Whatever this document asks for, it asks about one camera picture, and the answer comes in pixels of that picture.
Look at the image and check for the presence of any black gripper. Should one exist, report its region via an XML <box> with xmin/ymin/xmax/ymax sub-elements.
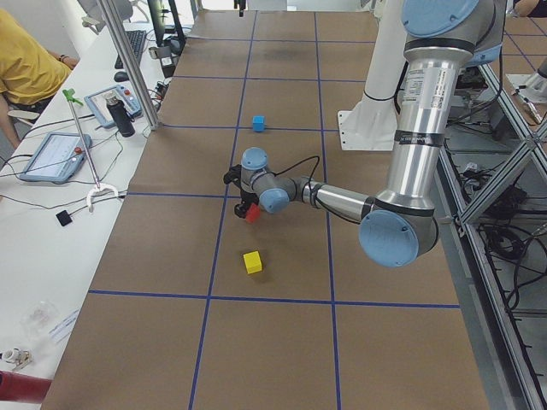
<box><xmin>234</xmin><ymin>189</ymin><xmax>258</xmax><ymax>218</ymax></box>

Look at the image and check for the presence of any red cube block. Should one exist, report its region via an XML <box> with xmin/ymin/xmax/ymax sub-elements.
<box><xmin>244</xmin><ymin>203</ymin><xmax>261</xmax><ymax>224</ymax></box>

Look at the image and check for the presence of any yellow cube block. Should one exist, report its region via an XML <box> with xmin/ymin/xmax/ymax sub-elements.
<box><xmin>243</xmin><ymin>250</ymin><xmax>262</xmax><ymax>274</ymax></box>

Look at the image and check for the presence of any blue cube block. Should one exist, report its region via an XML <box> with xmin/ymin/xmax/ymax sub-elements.
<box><xmin>252</xmin><ymin>115</ymin><xmax>266</xmax><ymax>132</ymax></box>

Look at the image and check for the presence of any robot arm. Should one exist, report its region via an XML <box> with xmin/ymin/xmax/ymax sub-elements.
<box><xmin>223</xmin><ymin>1</ymin><xmax>506</xmax><ymax>267</ymax></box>

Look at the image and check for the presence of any black water bottle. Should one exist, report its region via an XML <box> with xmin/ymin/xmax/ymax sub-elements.
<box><xmin>105</xmin><ymin>91</ymin><xmax>135</xmax><ymax>138</ymax></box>

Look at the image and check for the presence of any small black square puck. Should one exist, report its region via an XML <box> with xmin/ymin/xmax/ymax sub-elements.
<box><xmin>56</xmin><ymin>210</ymin><xmax>73</xmax><ymax>226</ymax></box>

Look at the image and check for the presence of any far teach pendant tablet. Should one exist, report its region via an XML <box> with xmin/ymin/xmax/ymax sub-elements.
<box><xmin>84</xmin><ymin>85</ymin><xmax>142</xmax><ymax>128</ymax></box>

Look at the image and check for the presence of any teach pendant tablet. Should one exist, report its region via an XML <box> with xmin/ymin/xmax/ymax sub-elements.
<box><xmin>84</xmin><ymin>85</ymin><xmax>142</xmax><ymax>128</ymax></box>
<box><xmin>19</xmin><ymin>132</ymin><xmax>85</xmax><ymax>184</ymax></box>

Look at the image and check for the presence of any black computer mouse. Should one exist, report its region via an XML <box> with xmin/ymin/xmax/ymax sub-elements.
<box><xmin>114</xmin><ymin>71</ymin><xmax>129</xmax><ymax>83</ymax></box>

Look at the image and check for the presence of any near teach pendant tablet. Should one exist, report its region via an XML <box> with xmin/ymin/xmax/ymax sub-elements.
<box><xmin>19</xmin><ymin>132</ymin><xmax>85</xmax><ymax>184</ymax></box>

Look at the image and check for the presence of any black keyboard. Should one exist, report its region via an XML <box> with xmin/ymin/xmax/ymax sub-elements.
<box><xmin>126</xmin><ymin>30</ymin><xmax>146</xmax><ymax>67</ymax></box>

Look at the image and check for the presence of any reacher grabber stick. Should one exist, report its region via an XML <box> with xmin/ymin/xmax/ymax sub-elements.
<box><xmin>62</xmin><ymin>89</ymin><xmax>119</xmax><ymax>213</ymax></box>

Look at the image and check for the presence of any clear plastic bag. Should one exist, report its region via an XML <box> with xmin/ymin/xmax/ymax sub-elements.
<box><xmin>21</xmin><ymin>301</ymin><xmax>58</xmax><ymax>339</ymax></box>

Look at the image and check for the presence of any person in yellow shirt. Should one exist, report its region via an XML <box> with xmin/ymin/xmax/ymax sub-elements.
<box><xmin>1</xmin><ymin>9</ymin><xmax>79</xmax><ymax>148</ymax></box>

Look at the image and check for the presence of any metal fitting white cap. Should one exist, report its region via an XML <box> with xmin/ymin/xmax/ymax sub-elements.
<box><xmin>1</xmin><ymin>348</ymin><xmax>32</xmax><ymax>372</ymax></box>

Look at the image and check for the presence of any red cylinder object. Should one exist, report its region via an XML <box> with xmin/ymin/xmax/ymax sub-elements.
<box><xmin>0</xmin><ymin>371</ymin><xmax>52</xmax><ymax>404</ymax></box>

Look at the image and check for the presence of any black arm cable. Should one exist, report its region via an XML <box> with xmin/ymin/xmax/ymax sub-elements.
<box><xmin>273</xmin><ymin>155</ymin><xmax>321</xmax><ymax>180</ymax></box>

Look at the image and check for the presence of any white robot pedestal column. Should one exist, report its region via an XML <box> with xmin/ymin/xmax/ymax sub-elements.
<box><xmin>338</xmin><ymin>0</ymin><xmax>407</xmax><ymax>151</ymax></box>

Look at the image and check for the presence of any aluminium frame post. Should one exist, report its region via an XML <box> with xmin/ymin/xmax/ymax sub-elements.
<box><xmin>97</xmin><ymin>0</ymin><xmax>159</xmax><ymax>131</ymax></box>

